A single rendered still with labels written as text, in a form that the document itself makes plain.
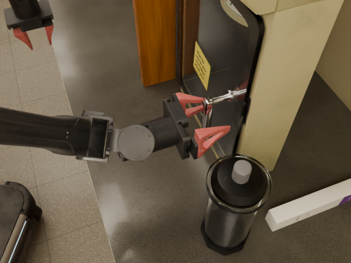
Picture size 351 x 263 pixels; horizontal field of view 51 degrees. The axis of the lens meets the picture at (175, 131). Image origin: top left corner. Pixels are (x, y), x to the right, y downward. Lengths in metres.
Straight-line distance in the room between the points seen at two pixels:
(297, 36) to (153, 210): 0.48
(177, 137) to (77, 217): 1.32
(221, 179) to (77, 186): 1.45
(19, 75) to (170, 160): 1.85
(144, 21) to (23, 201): 1.09
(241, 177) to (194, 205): 0.28
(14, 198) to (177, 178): 1.04
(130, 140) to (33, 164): 1.59
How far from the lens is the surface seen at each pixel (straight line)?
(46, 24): 0.92
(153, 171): 0.88
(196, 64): 0.81
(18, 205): 1.75
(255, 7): 0.49
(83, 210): 1.92
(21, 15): 0.91
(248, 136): 0.72
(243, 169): 0.58
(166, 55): 1.00
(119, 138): 0.57
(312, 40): 0.60
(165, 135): 0.65
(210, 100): 0.66
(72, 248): 1.86
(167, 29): 0.95
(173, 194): 0.85
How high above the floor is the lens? 1.70
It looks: 54 degrees down
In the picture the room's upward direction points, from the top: straight up
